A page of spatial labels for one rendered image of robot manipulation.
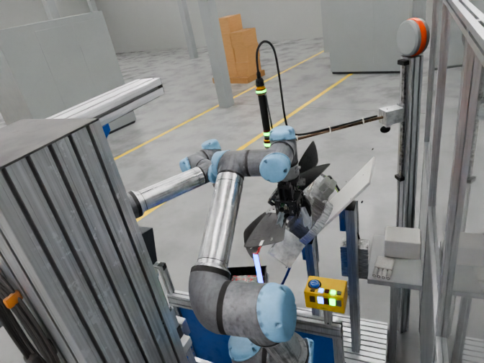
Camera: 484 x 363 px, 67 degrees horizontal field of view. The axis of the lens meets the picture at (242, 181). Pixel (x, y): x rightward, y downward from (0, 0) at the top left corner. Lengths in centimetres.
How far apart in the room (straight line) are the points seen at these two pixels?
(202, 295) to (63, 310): 27
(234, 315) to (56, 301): 34
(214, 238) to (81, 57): 710
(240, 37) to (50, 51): 440
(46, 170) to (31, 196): 5
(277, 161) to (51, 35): 688
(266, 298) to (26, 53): 691
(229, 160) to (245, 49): 879
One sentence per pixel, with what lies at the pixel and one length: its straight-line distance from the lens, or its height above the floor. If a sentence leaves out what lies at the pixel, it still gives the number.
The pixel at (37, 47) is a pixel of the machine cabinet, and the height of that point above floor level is 188.
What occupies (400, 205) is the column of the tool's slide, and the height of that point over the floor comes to 100.
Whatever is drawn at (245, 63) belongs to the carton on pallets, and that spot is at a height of 49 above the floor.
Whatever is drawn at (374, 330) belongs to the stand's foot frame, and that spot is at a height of 8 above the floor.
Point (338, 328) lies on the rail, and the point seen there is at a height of 86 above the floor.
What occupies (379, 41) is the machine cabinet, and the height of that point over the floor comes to 68.
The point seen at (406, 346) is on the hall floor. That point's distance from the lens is 282.
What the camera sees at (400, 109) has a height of 157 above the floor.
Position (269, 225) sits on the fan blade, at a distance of 180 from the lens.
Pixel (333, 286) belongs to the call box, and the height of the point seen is 107.
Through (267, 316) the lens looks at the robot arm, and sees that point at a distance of 79.
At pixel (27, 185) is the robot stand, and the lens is 71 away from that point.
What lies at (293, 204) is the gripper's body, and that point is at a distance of 113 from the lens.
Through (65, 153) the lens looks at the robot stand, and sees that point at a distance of 75.
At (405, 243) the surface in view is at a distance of 202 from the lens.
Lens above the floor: 221
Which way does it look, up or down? 28 degrees down
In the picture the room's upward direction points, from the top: 11 degrees counter-clockwise
